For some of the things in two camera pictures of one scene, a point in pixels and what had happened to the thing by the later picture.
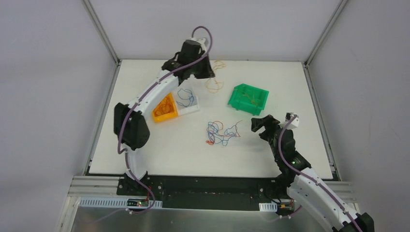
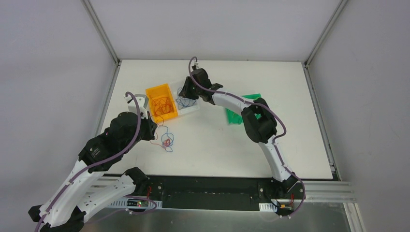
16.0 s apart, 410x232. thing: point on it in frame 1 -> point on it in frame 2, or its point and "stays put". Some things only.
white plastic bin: (187, 96) stays put
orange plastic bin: (166, 109) stays put
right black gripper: (267, 127) -> (186, 91)
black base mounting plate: (223, 192) stays put
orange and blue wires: (213, 129) -> (164, 139)
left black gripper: (201, 71) -> (150, 127)
